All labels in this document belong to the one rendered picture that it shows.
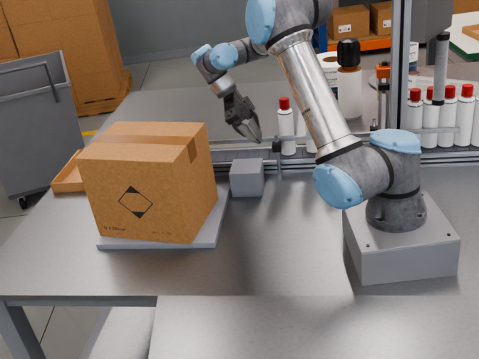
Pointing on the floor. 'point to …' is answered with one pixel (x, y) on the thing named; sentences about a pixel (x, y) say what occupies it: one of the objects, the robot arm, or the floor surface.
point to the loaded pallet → (70, 46)
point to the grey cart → (35, 124)
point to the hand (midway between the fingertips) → (258, 140)
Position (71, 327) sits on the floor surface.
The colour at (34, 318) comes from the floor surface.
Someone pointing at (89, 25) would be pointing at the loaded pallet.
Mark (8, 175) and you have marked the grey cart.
